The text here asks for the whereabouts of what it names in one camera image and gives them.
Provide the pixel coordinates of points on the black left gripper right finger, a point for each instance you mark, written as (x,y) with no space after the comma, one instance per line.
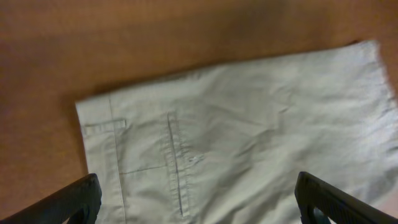
(320,202)

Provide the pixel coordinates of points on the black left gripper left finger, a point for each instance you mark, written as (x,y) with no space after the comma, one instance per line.
(77,203)

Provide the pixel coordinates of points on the khaki green shorts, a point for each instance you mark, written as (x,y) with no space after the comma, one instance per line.
(225,144)

